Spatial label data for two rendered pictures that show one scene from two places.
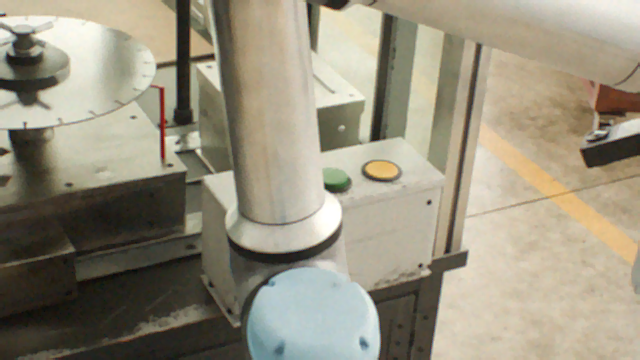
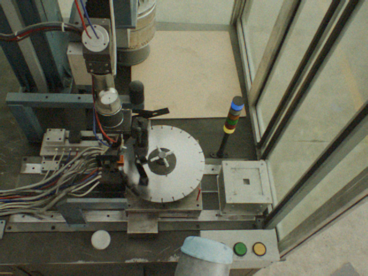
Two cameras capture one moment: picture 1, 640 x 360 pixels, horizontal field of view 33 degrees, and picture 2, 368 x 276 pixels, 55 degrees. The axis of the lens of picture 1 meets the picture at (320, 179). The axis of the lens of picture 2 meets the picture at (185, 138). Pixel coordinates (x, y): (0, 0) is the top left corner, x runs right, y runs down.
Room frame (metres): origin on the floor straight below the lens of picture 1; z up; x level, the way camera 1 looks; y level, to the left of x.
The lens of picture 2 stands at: (0.71, 0.11, 2.15)
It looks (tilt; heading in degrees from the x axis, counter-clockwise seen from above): 59 degrees down; 20
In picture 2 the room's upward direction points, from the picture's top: 9 degrees clockwise
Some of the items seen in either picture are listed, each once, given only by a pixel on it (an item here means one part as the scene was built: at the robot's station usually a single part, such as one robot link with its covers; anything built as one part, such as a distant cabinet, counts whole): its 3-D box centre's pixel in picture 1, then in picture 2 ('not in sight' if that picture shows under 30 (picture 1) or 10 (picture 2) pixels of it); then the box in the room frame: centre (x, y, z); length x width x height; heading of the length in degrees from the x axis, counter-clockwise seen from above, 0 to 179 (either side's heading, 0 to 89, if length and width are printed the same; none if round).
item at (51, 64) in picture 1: (25, 58); (161, 160); (1.26, 0.39, 0.96); 0.11 x 0.11 x 0.03
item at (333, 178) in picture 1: (331, 182); (240, 249); (1.12, -0.01, 0.90); 0.04 x 0.04 x 0.02
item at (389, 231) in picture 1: (321, 227); (235, 250); (1.13, -0.01, 0.82); 0.28 x 0.11 x 0.15; 120
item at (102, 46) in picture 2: not in sight; (106, 33); (1.30, 0.60, 1.45); 0.35 x 0.07 x 0.28; 30
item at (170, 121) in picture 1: (183, 114); (220, 153); (1.52, 0.22, 0.76); 0.09 x 0.03 x 0.03; 120
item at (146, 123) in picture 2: not in sight; (141, 136); (1.20, 0.44, 1.17); 0.06 x 0.05 x 0.20; 111
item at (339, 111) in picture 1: (276, 129); (242, 188); (1.37, 0.07, 0.82); 0.18 x 0.18 x 0.15; 30
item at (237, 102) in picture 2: not in sight; (237, 103); (1.52, 0.22, 1.14); 0.05 x 0.04 x 0.03; 30
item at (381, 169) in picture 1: (381, 175); (259, 249); (1.15, -0.07, 0.89); 0.04 x 0.04 x 0.02
